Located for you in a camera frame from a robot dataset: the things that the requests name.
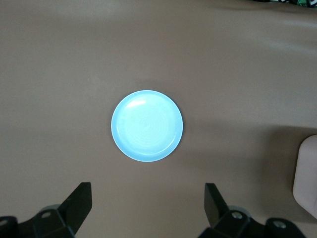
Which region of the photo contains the blue round plate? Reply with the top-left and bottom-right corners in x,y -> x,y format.
110,89 -> 184,163

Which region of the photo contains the brown table mat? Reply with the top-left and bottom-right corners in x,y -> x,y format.
0,0 -> 317,238

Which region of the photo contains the white lidded storage box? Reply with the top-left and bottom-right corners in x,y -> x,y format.
292,134 -> 317,220

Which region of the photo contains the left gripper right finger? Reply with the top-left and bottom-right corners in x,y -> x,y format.
199,183 -> 306,238

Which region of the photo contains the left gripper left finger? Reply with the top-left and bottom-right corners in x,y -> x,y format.
0,182 -> 93,238

